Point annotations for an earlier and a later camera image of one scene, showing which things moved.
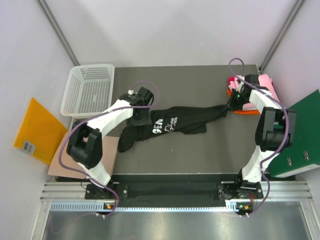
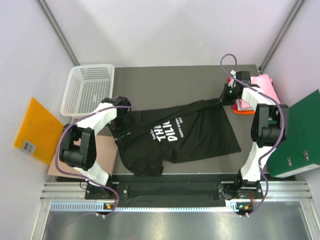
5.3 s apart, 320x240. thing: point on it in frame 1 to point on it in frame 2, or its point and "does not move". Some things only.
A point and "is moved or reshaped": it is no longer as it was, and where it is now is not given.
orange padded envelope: x=39 y=133 does not move
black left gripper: x=145 y=120 to x=123 y=133
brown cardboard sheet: x=57 y=171 does not move
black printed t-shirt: x=167 y=121 is moved or reshaped
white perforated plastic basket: x=88 y=92 does not move
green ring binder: x=305 y=151 does not move
